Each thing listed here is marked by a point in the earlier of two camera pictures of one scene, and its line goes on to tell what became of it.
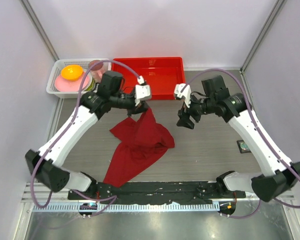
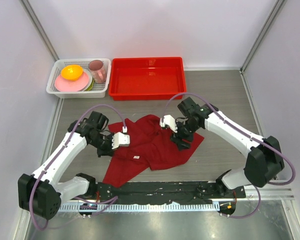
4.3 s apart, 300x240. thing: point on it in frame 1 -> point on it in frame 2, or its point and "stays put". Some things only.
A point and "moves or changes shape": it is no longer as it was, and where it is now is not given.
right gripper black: x=184 y=113 -> x=178 y=137
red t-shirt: x=144 y=143 moves or changes shape
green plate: x=91 y=86 stays put
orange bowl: x=72 y=72 stays put
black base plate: x=157 y=192 stays put
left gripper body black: x=133 y=110 -> x=105 y=145
